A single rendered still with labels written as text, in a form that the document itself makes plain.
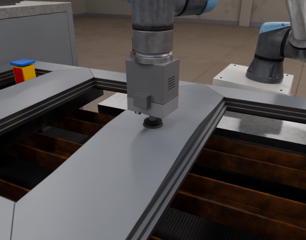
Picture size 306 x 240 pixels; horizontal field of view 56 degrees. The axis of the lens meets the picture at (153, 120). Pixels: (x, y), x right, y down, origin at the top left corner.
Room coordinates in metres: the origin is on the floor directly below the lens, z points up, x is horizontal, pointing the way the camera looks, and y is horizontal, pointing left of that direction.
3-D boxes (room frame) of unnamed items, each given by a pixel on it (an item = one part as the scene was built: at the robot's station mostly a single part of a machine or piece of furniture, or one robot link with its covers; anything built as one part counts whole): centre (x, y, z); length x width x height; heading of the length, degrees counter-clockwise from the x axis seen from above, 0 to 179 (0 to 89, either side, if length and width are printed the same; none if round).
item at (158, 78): (0.53, 0.01, 0.96); 0.10 x 0.09 x 0.16; 148
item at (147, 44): (0.54, 0.00, 1.04); 0.08 x 0.08 x 0.05
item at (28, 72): (1.00, 0.46, 0.78); 0.05 x 0.05 x 0.19; 65
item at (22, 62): (1.00, 0.46, 0.88); 0.06 x 0.06 x 0.02; 65
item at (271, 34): (1.17, -0.49, 0.94); 0.13 x 0.12 x 0.14; 42
